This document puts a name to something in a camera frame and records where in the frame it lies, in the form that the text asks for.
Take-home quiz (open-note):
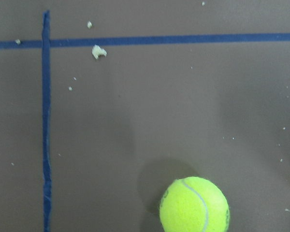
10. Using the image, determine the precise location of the yellow tennis ball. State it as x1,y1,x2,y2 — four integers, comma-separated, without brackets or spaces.
159,176,230,232

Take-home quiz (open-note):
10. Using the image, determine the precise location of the brown paper table cover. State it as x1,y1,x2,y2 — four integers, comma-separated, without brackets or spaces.
0,0,290,232

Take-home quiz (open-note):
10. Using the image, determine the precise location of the white foam crumb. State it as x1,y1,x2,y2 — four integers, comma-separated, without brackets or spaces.
92,44,107,60

